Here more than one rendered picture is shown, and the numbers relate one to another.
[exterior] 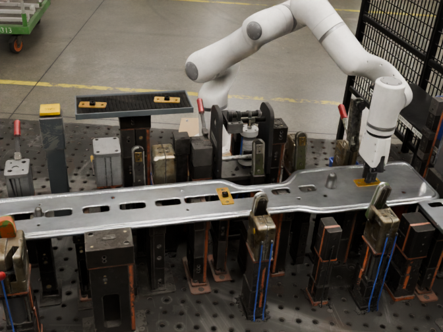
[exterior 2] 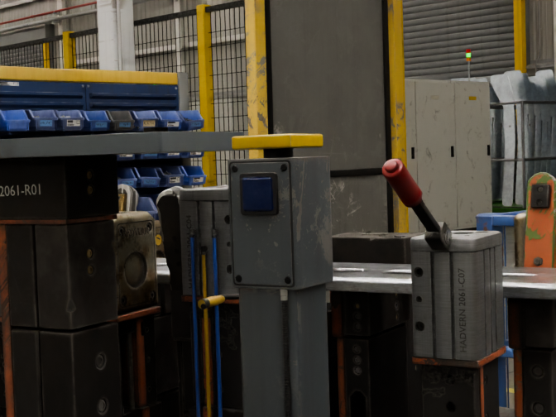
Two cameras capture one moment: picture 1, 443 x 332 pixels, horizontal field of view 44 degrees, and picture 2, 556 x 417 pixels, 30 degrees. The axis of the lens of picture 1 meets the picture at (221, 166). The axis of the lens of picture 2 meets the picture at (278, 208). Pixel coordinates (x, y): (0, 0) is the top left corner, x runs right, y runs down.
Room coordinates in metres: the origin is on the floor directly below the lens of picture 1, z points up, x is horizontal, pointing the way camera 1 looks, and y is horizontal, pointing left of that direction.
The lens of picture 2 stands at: (2.16, 1.19, 1.14)
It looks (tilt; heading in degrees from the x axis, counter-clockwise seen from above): 3 degrees down; 225
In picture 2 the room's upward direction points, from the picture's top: 2 degrees counter-clockwise
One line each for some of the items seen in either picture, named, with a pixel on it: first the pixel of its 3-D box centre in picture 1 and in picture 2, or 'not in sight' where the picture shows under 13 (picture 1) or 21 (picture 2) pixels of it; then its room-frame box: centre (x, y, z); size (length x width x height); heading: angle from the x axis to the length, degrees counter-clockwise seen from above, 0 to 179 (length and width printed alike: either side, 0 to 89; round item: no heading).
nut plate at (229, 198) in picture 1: (225, 194); not in sight; (1.33, -0.02, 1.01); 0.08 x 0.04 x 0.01; 16
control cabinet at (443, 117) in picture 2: not in sight; (420, 142); (-8.36, -6.88, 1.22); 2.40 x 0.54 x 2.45; 0
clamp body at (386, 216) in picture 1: (372, 258); not in sight; (1.24, -0.46, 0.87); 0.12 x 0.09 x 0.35; 15
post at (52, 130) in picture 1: (58, 172); (286, 405); (1.52, 0.55, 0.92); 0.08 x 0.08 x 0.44; 15
